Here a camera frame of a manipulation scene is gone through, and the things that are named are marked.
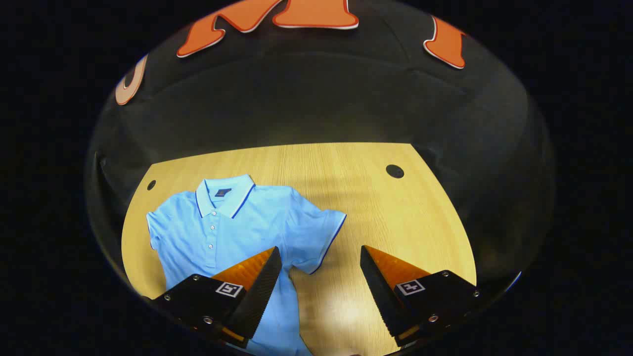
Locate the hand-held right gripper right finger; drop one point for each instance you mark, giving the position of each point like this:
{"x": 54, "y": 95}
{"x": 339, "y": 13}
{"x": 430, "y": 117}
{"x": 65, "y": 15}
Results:
{"x": 378, "y": 289}

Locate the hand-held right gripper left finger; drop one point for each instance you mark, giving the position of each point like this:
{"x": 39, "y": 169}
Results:
{"x": 262, "y": 287}

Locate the light blue polo T-shirt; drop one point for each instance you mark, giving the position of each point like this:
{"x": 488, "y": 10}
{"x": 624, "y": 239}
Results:
{"x": 237, "y": 232}

